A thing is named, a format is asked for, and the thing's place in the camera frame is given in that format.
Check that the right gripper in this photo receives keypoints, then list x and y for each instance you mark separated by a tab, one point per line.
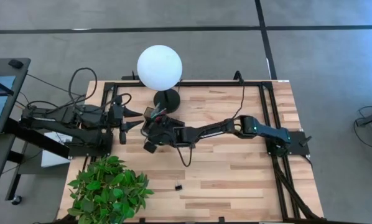
164	134

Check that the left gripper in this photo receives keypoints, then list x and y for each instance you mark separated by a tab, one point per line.
116	115

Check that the black binder clip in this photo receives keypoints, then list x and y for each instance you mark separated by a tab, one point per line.
178	187

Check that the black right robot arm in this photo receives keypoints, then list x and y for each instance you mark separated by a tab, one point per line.
251	130

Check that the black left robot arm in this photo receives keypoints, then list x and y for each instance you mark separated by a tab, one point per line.
74	121

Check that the black mesh desk organizer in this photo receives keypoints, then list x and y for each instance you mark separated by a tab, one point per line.
147	115

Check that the green potted plant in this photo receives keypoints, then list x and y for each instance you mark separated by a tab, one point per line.
108	189

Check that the white globe table lamp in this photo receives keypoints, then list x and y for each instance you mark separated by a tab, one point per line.
159	67

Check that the white box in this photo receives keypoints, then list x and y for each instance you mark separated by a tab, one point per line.
53	158

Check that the black stand beam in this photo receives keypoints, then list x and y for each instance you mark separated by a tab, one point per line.
33	138

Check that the black side table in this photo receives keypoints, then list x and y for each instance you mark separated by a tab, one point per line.
19	81

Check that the black computer mouse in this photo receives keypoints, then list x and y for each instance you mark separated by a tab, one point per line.
15	63

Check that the black caster wheel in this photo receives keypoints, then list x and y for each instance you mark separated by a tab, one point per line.
16	200

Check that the black aluminium table frame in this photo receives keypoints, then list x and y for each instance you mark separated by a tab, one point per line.
204	83

